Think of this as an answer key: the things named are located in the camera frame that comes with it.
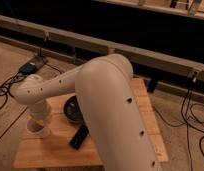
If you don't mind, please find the black power adapter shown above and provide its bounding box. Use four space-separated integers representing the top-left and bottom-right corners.
19 63 37 75

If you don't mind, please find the black rectangular remote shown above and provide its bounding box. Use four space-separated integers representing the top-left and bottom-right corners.
69 125 89 150

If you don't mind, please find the black cables right floor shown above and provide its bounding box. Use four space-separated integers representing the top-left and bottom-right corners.
151 74 204 164

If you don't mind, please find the black round bowl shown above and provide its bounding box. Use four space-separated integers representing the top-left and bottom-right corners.
63 96 84 123

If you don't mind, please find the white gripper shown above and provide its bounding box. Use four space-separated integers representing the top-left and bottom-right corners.
28 101 51 126

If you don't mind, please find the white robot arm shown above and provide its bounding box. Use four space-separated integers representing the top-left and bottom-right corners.
14 54 162 171

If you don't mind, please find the wooden shelf rail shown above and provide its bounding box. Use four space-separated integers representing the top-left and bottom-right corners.
0 15 204 81

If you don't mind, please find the white ceramic cup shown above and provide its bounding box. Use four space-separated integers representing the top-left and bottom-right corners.
26 119 50 138

